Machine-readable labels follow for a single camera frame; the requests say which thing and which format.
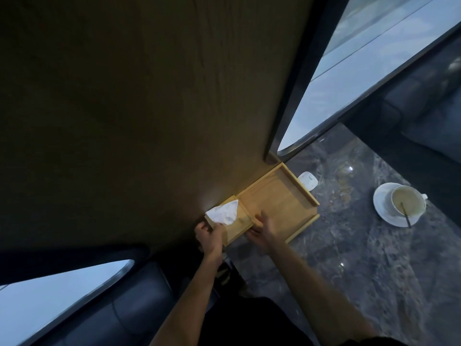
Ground person's left hand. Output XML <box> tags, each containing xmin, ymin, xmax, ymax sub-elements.
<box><xmin>194</xmin><ymin>222</ymin><xmax>228</xmax><ymax>264</ymax></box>

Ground person's right hand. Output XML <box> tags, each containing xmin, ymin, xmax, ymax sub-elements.
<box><xmin>246</xmin><ymin>210</ymin><xmax>286</xmax><ymax>255</ymax></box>

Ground wooden tissue box tray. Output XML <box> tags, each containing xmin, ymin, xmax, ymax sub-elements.
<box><xmin>205</xmin><ymin>161</ymin><xmax>321</xmax><ymax>247</ymax></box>

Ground person's left forearm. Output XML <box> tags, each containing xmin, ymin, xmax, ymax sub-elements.
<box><xmin>149</xmin><ymin>253</ymin><xmax>224</xmax><ymax>346</ymax></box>

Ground person's right forearm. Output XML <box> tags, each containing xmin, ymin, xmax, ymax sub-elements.
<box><xmin>268</xmin><ymin>241</ymin><xmax>379</xmax><ymax>346</ymax></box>

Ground white tissue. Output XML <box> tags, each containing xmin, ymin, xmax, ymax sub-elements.
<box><xmin>205</xmin><ymin>199</ymin><xmax>240</xmax><ymax>226</ymax></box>

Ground small white device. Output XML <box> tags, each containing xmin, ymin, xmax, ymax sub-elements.
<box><xmin>298</xmin><ymin>171</ymin><xmax>318</xmax><ymax>191</ymax></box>

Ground person's black clothing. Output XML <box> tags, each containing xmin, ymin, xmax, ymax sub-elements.
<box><xmin>203</xmin><ymin>295</ymin><xmax>409</xmax><ymax>346</ymax></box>

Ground dark leather sofa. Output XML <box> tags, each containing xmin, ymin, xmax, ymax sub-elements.
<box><xmin>30</xmin><ymin>261</ymin><xmax>220</xmax><ymax>346</ymax></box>
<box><xmin>341</xmin><ymin>39</ymin><xmax>461</xmax><ymax>189</ymax></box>

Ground white saucer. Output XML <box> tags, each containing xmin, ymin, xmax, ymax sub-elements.
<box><xmin>373</xmin><ymin>182</ymin><xmax>423</xmax><ymax>228</ymax></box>

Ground metal spoon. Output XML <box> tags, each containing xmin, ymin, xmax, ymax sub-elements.
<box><xmin>400</xmin><ymin>202</ymin><xmax>412</xmax><ymax>229</ymax></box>

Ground white cup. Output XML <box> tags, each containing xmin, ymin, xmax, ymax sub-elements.
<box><xmin>390</xmin><ymin>185</ymin><xmax>429</xmax><ymax>217</ymax></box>

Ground dark framed window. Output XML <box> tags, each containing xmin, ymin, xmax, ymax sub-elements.
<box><xmin>0</xmin><ymin>247</ymin><xmax>150</xmax><ymax>346</ymax></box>
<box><xmin>265</xmin><ymin>0</ymin><xmax>461</xmax><ymax>163</ymax></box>

